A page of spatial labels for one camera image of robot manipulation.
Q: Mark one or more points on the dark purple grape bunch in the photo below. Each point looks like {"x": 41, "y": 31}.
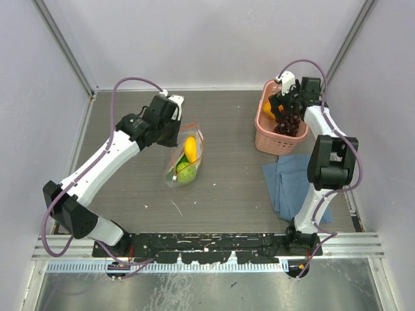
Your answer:
{"x": 288, "y": 123}

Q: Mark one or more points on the yellow lemon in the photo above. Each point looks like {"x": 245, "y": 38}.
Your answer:
{"x": 190, "y": 149}

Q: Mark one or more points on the yellow orange mango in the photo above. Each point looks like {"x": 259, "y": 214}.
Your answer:
{"x": 267, "y": 110}

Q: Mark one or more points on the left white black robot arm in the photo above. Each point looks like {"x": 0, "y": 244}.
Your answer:
{"x": 68, "y": 201}

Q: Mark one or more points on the left aluminium frame post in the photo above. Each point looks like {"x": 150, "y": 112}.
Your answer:
{"x": 63, "y": 45}

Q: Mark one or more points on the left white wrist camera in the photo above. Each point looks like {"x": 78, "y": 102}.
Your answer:
{"x": 178, "y": 100}

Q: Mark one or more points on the pink plastic basket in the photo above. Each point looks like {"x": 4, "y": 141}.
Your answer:
{"x": 265, "y": 139}

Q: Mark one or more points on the aluminium frame post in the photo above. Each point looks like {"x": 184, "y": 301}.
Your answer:
{"x": 352, "y": 34}
{"x": 63, "y": 45}

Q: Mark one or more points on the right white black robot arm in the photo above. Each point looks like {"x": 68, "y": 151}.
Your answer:
{"x": 333, "y": 159}

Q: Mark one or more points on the green custard apple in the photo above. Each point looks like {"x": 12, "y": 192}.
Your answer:
{"x": 186, "y": 173}

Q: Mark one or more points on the aluminium front rail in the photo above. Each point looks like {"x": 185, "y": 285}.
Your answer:
{"x": 342, "y": 246}

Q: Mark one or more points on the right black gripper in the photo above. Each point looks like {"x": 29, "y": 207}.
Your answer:
{"x": 277, "y": 99}

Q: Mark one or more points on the slotted cable duct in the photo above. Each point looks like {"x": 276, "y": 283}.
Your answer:
{"x": 103, "y": 266}

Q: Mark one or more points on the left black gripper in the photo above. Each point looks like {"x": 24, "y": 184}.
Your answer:
{"x": 172, "y": 141}

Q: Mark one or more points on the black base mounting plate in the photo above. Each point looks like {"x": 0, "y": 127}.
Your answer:
{"x": 169, "y": 248}

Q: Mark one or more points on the right aluminium frame post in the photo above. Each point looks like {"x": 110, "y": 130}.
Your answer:
{"x": 352, "y": 34}

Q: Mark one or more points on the clear red zip top bag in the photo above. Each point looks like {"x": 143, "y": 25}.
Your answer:
{"x": 190, "y": 130}

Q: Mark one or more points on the blue folded cloth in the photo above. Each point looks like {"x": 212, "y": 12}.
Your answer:
{"x": 287, "y": 184}

